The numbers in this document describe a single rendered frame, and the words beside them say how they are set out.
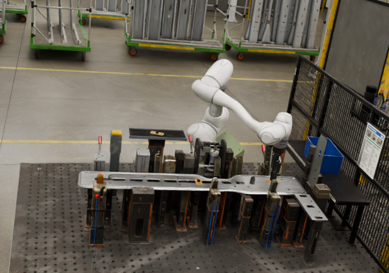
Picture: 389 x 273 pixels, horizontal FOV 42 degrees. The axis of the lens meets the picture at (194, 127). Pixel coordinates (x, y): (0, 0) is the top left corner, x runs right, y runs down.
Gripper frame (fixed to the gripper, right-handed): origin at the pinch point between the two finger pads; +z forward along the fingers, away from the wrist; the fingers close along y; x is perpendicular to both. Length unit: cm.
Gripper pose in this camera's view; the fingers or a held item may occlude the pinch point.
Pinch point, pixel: (273, 176)
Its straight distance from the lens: 319.2
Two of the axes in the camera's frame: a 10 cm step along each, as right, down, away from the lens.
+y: 1.7, 3.8, -9.1
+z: -1.1, 9.3, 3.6
